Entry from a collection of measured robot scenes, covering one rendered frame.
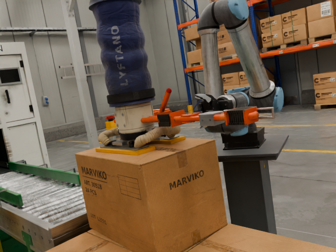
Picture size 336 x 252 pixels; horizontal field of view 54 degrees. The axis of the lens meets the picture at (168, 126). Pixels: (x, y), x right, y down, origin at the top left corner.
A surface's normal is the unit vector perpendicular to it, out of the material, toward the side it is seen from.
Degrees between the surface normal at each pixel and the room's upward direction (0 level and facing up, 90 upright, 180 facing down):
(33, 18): 90
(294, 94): 90
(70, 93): 90
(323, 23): 89
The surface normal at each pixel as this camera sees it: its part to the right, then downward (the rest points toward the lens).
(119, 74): -0.22, -0.12
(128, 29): 0.45, -0.19
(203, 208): 0.62, 0.00
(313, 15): -0.75, 0.22
